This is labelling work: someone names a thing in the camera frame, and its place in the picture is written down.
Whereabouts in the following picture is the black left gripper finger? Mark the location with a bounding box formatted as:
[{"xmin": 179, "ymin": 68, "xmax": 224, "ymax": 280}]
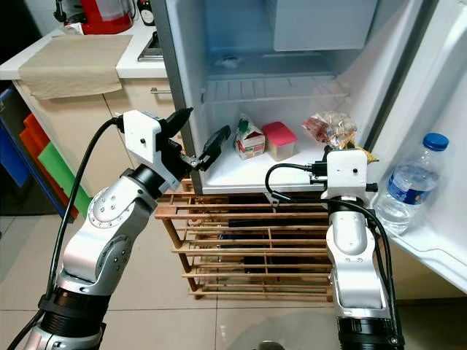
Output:
[
  {"xmin": 201, "ymin": 124, "xmax": 232, "ymax": 172},
  {"xmin": 165, "ymin": 107, "xmax": 194, "ymax": 133}
]

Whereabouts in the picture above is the fridge door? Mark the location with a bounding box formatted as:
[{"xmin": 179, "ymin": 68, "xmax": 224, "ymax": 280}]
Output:
[{"xmin": 365, "ymin": 0, "xmax": 467, "ymax": 300}]

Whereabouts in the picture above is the grey mini fridge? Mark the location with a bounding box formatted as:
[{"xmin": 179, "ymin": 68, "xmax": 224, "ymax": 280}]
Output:
[{"xmin": 150, "ymin": 0, "xmax": 428, "ymax": 196}]

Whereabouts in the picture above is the clear plastic snack bag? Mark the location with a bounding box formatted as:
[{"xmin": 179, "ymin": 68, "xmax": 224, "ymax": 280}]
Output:
[{"xmin": 303, "ymin": 111, "xmax": 362, "ymax": 150}]

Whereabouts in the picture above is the small milk carton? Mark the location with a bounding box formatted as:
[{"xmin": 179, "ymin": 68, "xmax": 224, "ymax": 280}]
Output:
[{"xmin": 235, "ymin": 115, "xmax": 266, "ymax": 160}]

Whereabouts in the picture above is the pink lid food container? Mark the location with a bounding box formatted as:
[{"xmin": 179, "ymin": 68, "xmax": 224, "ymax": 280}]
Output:
[{"xmin": 261, "ymin": 121, "xmax": 298, "ymax": 162}]

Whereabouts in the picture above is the blue cap water bottle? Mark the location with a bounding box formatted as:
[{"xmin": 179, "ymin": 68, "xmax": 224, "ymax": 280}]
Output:
[{"xmin": 372, "ymin": 133, "xmax": 449, "ymax": 236}]

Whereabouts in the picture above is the steel gas stove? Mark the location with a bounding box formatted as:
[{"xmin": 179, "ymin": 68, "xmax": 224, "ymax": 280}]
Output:
[{"xmin": 137, "ymin": 28, "xmax": 163, "ymax": 63}]

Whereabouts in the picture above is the wooden lattice rack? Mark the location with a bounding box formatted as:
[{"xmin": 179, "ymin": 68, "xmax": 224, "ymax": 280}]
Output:
[{"xmin": 153, "ymin": 186, "xmax": 336, "ymax": 301}]

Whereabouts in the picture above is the blue cutting board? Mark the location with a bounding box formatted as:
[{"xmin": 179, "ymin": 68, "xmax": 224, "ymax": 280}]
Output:
[{"xmin": 0, "ymin": 128, "xmax": 24, "ymax": 187}]

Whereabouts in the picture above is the orange cutting board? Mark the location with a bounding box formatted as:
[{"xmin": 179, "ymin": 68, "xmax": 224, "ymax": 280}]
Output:
[{"xmin": 23, "ymin": 113, "xmax": 70, "ymax": 216}]

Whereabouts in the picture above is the beige kitchen cabinet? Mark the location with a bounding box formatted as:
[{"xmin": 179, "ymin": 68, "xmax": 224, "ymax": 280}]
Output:
[{"xmin": 0, "ymin": 18, "xmax": 169, "ymax": 198}]

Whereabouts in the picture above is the green cutting board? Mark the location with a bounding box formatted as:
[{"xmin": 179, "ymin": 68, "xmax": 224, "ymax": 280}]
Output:
[{"xmin": 36, "ymin": 142, "xmax": 80, "ymax": 219}]

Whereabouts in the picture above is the white freezer compartment flap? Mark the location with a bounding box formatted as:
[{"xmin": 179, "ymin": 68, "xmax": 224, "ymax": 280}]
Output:
[{"xmin": 274, "ymin": 0, "xmax": 379, "ymax": 52}]

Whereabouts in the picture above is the red electric kettle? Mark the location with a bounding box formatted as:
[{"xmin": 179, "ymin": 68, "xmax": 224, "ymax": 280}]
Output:
[{"xmin": 53, "ymin": 0, "xmax": 139, "ymax": 36}]

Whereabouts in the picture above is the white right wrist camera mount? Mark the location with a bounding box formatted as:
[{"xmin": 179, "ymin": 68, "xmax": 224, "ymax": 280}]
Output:
[{"xmin": 325, "ymin": 148, "xmax": 369, "ymax": 201}]

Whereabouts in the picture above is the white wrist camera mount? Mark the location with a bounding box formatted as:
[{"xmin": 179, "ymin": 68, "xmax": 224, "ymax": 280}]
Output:
[
  {"xmin": 123, "ymin": 109, "xmax": 167, "ymax": 172},
  {"xmin": 325, "ymin": 148, "xmax": 369, "ymax": 201}
]

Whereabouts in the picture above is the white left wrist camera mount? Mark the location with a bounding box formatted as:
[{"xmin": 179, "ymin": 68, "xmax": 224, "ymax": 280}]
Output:
[{"xmin": 123, "ymin": 109, "xmax": 167, "ymax": 172}]

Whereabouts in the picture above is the white wire fridge shelf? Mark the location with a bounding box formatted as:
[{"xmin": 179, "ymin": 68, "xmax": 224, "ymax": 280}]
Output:
[{"xmin": 201, "ymin": 73, "xmax": 350, "ymax": 106}]

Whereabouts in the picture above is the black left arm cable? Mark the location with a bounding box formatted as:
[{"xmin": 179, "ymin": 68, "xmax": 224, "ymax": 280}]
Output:
[{"xmin": 7, "ymin": 115, "xmax": 126, "ymax": 350}]

